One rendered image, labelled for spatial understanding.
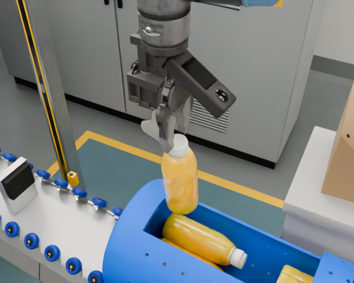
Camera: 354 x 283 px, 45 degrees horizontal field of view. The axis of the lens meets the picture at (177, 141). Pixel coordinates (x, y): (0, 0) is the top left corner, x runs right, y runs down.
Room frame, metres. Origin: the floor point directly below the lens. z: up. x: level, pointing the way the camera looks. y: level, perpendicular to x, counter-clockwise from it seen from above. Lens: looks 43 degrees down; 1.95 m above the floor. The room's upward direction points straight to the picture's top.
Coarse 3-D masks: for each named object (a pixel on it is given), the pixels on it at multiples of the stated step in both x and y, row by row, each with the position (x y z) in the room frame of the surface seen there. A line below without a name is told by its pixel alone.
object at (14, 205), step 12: (12, 168) 0.83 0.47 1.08; (24, 168) 0.84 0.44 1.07; (0, 180) 0.79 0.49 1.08; (12, 180) 0.80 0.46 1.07; (24, 180) 0.83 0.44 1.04; (12, 192) 0.79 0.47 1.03; (24, 192) 0.83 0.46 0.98; (36, 192) 0.86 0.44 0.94; (12, 204) 0.79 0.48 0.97; (24, 204) 0.82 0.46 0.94
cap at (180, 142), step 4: (176, 136) 0.57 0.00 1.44; (180, 136) 0.56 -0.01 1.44; (184, 136) 0.56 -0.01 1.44; (176, 140) 0.56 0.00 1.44; (180, 140) 0.56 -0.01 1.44; (184, 140) 0.55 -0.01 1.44; (176, 144) 0.55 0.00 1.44; (180, 144) 0.55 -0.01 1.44; (184, 144) 0.55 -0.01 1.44; (176, 148) 0.54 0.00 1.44; (180, 148) 0.54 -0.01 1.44; (184, 148) 0.54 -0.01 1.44; (172, 152) 0.54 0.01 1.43; (176, 152) 0.54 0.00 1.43; (180, 152) 0.54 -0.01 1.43; (184, 152) 0.54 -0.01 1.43
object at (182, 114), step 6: (186, 102) 0.57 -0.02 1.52; (180, 108) 0.57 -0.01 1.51; (186, 108) 0.57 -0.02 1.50; (174, 114) 0.59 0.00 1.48; (180, 114) 0.57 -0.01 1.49; (186, 114) 0.57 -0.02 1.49; (180, 120) 0.57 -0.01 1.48; (186, 120) 0.57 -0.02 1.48; (180, 126) 0.57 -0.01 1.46; (186, 126) 0.57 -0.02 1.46; (180, 132) 0.57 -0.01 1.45
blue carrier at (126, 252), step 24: (144, 192) 0.62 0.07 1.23; (120, 216) 0.56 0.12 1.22; (144, 216) 0.55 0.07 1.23; (168, 216) 0.70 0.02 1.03; (192, 216) 0.68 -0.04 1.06; (216, 216) 0.65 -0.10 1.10; (120, 240) 0.51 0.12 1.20; (144, 240) 0.50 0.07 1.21; (240, 240) 0.61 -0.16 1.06; (264, 240) 0.59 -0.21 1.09; (120, 264) 0.48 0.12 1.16; (144, 264) 0.46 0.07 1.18; (168, 264) 0.45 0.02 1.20; (192, 264) 0.45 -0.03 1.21; (216, 264) 0.59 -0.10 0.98; (264, 264) 0.56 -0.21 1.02; (288, 264) 0.54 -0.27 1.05; (312, 264) 0.52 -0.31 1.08; (336, 264) 0.44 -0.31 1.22
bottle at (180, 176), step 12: (168, 156) 0.55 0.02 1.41; (180, 156) 0.54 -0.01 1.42; (192, 156) 0.55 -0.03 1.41; (168, 168) 0.53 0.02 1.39; (180, 168) 0.53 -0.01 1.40; (192, 168) 0.54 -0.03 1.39; (168, 180) 0.53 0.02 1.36; (180, 180) 0.53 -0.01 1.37; (192, 180) 0.54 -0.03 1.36; (168, 192) 0.54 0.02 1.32; (180, 192) 0.53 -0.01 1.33; (192, 192) 0.54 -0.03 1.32; (168, 204) 0.55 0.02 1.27; (180, 204) 0.53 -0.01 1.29; (192, 204) 0.54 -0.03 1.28
